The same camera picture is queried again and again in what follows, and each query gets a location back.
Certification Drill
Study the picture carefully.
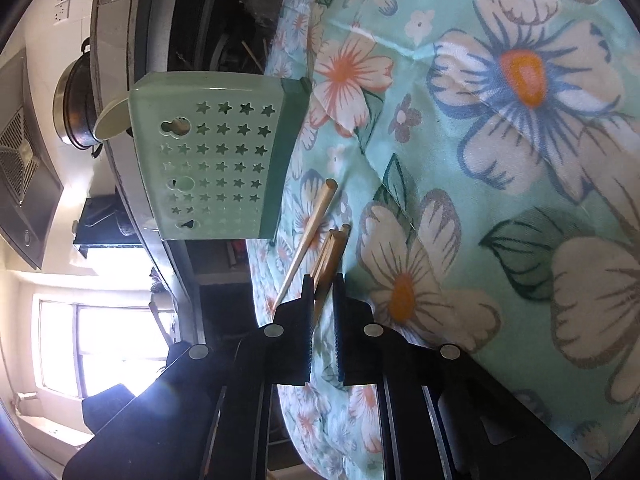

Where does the green plastic utensil caddy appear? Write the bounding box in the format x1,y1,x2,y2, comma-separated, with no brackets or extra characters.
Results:
128,72,311,240

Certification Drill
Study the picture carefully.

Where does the white wall socket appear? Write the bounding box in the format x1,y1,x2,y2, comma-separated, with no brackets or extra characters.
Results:
53,0,70,24

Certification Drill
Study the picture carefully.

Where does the wooden chopstick one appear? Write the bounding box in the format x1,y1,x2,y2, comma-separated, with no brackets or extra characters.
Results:
274,179,338,307

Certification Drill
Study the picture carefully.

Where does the wooden chopstick two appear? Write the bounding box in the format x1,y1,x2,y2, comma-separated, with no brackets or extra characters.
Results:
314,223,352,324

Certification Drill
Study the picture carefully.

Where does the white ceramic soup spoon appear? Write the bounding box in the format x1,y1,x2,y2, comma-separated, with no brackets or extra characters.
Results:
92,96,131,142

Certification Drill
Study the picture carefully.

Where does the large black steamer pot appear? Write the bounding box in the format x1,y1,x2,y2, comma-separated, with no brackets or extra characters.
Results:
52,37,103,159

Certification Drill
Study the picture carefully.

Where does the wooden chopstick three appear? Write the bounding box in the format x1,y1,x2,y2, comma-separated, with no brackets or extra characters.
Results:
310,229,335,282

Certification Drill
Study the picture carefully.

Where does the grey range hood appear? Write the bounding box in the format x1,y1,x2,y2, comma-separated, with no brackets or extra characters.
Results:
0,50,63,269

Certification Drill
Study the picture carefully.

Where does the floral turquoise table cloth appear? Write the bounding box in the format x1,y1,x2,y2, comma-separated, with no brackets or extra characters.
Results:
247,0,639,474

